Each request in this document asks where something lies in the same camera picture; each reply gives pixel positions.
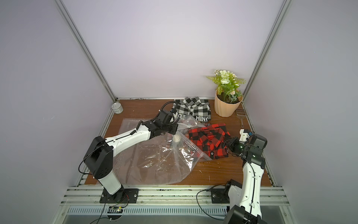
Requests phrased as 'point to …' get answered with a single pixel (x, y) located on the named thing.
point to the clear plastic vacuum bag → (162, 159)
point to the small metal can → (117, 108)
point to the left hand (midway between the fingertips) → (178, 125)
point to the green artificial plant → (227, 83)
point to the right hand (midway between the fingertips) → (229, 134)
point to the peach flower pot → (226, 104)
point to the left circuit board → (114, 213)
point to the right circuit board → (228, 208)
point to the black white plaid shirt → (199, 108)
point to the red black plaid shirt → (211, 139)
